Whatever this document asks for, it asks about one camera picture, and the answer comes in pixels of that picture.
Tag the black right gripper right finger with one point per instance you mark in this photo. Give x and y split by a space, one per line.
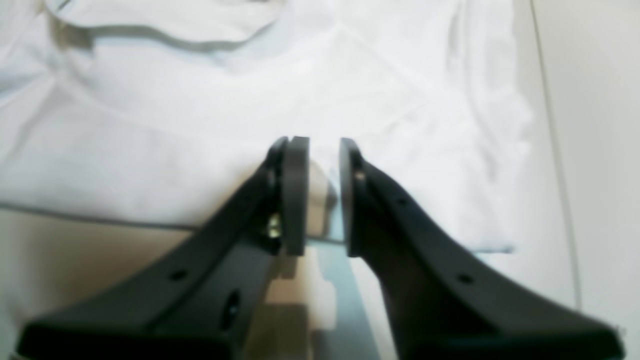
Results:
441 301

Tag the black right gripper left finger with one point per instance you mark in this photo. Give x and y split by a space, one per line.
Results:
196 302

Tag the white T-shirt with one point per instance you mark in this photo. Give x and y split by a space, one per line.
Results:
126 124

